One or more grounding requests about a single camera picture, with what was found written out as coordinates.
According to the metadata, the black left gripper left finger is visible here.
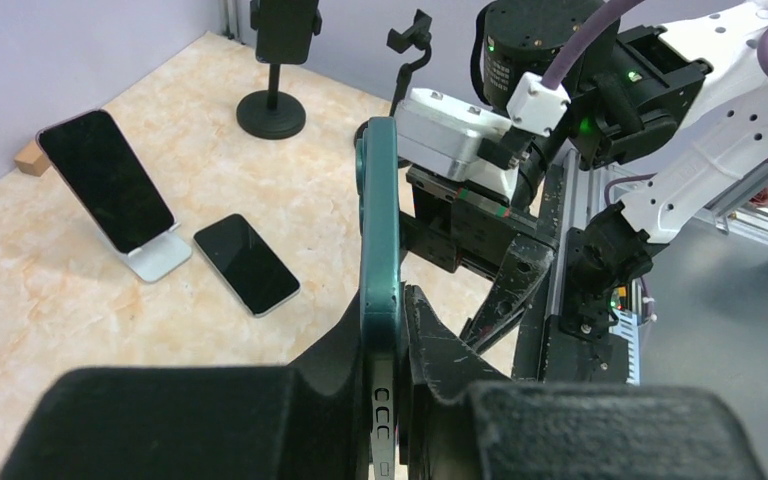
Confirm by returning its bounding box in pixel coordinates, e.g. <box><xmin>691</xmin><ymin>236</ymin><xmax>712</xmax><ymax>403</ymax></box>
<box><xmin>0</xmin><ymin>300</ymin><xmax>366</xmax><ymax>479</ymax></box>

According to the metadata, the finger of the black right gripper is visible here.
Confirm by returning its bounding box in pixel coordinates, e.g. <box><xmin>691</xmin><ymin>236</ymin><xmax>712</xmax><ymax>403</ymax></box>
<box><xmin>460</xmin><ymin>235</ymin><xmax>557</xmax><ymax>354</ymax></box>

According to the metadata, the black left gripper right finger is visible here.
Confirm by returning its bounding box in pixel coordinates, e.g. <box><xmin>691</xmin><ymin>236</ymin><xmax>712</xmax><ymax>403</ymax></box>
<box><xmin>400</xmin><ymin>284</ymin><xmax>768</xmax><ymax>480</ymax></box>

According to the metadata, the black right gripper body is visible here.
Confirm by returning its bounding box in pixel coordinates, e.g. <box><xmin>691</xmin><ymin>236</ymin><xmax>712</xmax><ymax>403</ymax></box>
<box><xmin>400</xmin><ymin>166</ymin><xmax>557</xmax><ymax>279</ymax></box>

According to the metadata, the dark green-edged smartphone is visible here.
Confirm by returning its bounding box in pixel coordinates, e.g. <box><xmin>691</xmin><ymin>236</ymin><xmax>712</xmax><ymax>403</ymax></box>
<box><xmin>356</xmin><ymin>116</ymin><xmax>403</xmax><ymax>479</ymax></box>

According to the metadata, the silver metal phone stand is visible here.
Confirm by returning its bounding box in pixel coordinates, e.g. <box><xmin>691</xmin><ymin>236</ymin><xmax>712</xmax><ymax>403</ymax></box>
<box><xmin>117</xmin><ymin>223</ymin><xmax>193</xmax><ymax>284</ymax></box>

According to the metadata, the black clamp stand back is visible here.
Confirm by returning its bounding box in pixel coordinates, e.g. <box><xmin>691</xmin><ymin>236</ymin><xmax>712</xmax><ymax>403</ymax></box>
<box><xmin>235</xmin><ymin>0</ymin><xmax>324</xmax><ymax>141</ymax></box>

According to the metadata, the black clamp stand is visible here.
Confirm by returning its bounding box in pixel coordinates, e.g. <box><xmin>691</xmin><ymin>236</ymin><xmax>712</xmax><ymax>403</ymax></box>
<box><xmin>235</xmin><ymin>0</ymin><xmax>324</xmax><ymax>141</ymax></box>
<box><xmin>354</xmin><ymin>9</ymin><xmax>435</xmax><ymax>150</ymax></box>

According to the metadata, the purple smartphone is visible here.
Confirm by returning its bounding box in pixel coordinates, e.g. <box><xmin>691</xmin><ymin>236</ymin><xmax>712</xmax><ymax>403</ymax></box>
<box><xmin>36</xmin><ymin>109</ymin><xmax>175</xmax><ymax>254</ymax></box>

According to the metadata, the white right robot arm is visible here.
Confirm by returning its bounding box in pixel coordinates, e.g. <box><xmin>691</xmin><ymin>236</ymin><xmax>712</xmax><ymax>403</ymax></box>
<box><xmin>395</xmin><ymin>1</ymin><xmax>768</xmax><ymax>339</ymax></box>

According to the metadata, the black clamp stand right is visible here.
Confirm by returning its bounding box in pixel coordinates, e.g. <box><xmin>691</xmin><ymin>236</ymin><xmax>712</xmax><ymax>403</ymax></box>
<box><xmin>354</xmin><ymin>9</ymin><xmax>435</xmax><ymax>150</ymax></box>

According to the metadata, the black smartphone white edge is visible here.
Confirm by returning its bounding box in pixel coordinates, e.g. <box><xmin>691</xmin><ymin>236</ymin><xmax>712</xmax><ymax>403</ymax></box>
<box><xmin>193</xmin><ymin>213</ymin><xmax>301</xmax><ymax>318</ymax></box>

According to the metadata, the small wooden block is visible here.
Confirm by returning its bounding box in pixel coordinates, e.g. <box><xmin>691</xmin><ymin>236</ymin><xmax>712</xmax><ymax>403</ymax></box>
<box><xmin>14</xmin><ymin>141</ymin><xmax>51</xmax><ymax>177</ymax></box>

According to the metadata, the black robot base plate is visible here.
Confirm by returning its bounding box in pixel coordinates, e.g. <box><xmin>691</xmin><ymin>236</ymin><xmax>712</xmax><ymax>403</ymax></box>
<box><xmin>512</xmin><ymin>150</ymin><xmax>645</xmax><ymax>385</ymax></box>

